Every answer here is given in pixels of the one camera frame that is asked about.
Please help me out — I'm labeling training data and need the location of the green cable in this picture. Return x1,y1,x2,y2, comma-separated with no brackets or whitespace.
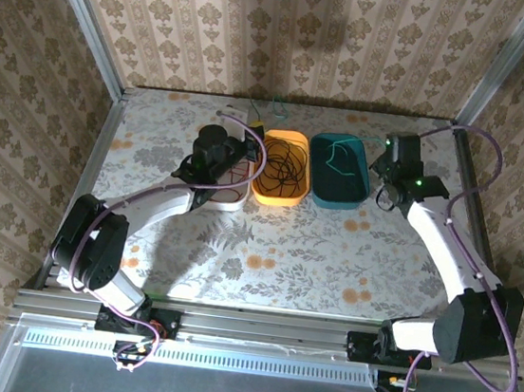
324,130,390,182
246,89,290,126

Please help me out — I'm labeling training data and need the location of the black cable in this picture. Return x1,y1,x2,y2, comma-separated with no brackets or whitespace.
258,137,311,197

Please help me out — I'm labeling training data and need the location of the white plastic bin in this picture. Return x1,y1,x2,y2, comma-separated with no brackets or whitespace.
193,147,256,215

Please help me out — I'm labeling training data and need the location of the orange plastic bin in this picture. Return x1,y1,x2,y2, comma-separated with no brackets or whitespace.
248,125,318,211

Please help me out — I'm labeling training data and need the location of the teal plastic bin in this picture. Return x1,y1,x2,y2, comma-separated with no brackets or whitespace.
302,128,378,215

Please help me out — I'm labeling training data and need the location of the black connector block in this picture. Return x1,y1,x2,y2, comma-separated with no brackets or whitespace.
109,339,154,377
374,370,418,392

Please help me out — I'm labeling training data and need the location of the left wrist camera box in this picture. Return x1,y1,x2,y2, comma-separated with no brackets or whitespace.
215,103,251,139

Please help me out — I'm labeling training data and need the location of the aluminium table side rail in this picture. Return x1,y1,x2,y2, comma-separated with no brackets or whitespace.
33,82,130,297
423,121,524,346

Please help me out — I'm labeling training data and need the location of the aluminium frame post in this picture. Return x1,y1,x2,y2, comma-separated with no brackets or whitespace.
25,0,139,103
450,0,524,142

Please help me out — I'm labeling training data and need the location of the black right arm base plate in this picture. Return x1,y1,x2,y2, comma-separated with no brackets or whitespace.
345,328,437,371

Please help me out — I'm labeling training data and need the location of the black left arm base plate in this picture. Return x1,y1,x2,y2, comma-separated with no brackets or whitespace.
92,299,185,343

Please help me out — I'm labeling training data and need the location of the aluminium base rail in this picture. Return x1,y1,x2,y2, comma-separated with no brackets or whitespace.
7,282,524,382

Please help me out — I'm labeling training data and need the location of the slotted cable duct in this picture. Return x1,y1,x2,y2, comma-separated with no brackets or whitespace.
16,321,381,388

